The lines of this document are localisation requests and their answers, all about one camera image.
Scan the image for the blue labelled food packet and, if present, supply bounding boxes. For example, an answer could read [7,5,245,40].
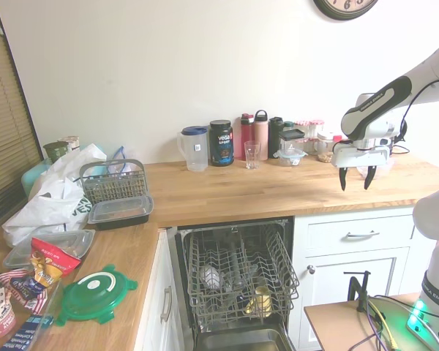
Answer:
[10,315,56,351]

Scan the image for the dark green cup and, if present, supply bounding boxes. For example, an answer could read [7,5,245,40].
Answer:
[42,141,66,166]

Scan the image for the clear drinking glass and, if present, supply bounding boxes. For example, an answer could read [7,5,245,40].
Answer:
[244,140,262,170]

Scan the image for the white plastic shopping bag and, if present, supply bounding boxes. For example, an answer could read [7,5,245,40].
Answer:
[1,143,108,249]

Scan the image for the red water bottle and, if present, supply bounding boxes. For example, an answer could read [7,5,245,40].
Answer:
[239,113,256,162]

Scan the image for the green round container lid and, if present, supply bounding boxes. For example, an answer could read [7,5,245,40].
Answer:
[54,263,139,327]

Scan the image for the red snack bag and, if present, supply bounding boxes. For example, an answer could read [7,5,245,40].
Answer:
[29,237,83,290]

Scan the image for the yellow cable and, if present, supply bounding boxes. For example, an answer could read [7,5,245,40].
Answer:
[367,300,399,351]

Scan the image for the silver bar cabinet handle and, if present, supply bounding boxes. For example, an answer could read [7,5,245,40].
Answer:
[160,285,173,324]

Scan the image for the teal plastic container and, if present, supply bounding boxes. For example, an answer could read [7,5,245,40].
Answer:
[20,159,54,201]

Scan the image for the yellow cup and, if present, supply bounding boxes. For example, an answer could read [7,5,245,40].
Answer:
[244,285,274,318]

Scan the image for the white drawer front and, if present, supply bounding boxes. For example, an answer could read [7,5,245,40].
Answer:
[306,214,415,251]

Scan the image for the clear glass in rack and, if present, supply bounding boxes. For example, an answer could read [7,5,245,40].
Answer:
[198,265,221,290]

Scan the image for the silver drawer handle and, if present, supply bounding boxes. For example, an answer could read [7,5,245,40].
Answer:
[341,230,381,241]

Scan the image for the black round wall clock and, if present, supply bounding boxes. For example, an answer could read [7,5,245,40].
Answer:
[312,0,380,21]

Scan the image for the black Vega protein tub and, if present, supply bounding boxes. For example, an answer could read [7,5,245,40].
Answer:
[209,119,236,167]

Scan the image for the white corner cabinet door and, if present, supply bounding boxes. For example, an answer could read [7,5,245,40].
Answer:
[134,228,186,351]

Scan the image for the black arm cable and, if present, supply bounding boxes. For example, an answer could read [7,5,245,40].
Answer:
[390,75,439,155]

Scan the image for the clear container with black lid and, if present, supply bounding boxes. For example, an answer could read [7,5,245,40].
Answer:
[278,128,309,155]

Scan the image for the red striped popcorn bag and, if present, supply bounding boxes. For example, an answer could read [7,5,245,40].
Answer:
[0,268,49,316]

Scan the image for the pink water bottle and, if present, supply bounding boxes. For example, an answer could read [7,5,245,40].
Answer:
[253,109,270,162]

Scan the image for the black table clamp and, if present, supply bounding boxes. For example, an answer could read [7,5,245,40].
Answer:
[343,270,372,313]

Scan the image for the clear pitcher with blue lid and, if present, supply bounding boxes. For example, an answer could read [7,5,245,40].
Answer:
[176,125,209,173]

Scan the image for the nut jar with white lid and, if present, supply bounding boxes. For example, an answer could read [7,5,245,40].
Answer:
[315,132,337,163]

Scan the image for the beige window blind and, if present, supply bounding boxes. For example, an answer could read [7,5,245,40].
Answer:
[0,0,45,237]

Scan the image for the purple cable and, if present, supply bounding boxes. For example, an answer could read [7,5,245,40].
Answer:
[349,294,439,351]

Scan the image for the black takeout container clear lid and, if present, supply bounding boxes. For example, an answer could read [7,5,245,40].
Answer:
[86,194,155,232]

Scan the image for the wooden robot mounting board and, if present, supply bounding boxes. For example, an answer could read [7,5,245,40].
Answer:
[303,292,431,351]

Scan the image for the clear pink bowl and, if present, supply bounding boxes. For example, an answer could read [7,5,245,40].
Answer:
[356,156,397,181]

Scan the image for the clear plastic takeout container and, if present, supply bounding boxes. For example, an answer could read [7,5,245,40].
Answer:
[2,228,97,272]

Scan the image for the grey wire dishwasher rack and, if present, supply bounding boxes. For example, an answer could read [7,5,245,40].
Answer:
[181,222,301,320]

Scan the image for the glass baking dish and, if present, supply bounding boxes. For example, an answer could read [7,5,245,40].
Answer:
[0,269,66,351]

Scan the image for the black water bottle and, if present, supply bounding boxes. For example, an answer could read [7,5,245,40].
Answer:
[268,116,286,159]

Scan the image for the jar with red checkered lid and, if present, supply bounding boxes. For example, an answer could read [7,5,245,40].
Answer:
[294,118,311,139]
[308,118,326,139]

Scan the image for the glass container with clip lid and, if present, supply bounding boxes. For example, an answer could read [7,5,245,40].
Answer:
[276,147,309,167]

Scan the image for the clear zip bag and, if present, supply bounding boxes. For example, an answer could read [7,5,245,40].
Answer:
[105,146,144,173]

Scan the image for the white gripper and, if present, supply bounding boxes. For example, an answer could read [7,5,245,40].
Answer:
[331,140,392,192]

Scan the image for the stainless dishwasher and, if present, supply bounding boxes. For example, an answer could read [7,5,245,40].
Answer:
[167,216,294,351]

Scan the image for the grey dishwasher cutlery basket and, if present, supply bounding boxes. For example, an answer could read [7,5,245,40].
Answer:
[78,159,149,206]

